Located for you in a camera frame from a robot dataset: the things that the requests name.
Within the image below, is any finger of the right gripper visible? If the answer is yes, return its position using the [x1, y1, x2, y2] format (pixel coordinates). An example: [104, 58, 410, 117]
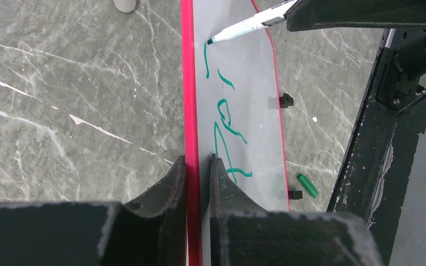
[286, 0, 426, 32]

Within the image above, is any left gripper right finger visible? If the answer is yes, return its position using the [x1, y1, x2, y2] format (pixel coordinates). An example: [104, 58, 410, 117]
[210, 156, 382, 265]

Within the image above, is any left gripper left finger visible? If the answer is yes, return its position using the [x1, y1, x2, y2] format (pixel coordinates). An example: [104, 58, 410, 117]
[0, 156, 186, 265]

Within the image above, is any white green marker pen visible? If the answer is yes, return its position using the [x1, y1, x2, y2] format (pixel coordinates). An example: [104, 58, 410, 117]
[206, 0, 298, 45]

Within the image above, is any green marker cap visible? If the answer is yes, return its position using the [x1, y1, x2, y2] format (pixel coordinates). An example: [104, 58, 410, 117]
[297, 173, 319, 198]

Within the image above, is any pink framed whiteboard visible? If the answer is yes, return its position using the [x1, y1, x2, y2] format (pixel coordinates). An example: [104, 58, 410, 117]
[181, 1, 290, 265]

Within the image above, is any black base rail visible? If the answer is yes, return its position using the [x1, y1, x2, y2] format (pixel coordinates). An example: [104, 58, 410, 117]
[327, 29, 426, 265]

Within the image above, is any white PVC pipe frame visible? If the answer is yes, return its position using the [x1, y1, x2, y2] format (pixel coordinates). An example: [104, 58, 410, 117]
[113, 0, 136, 13]

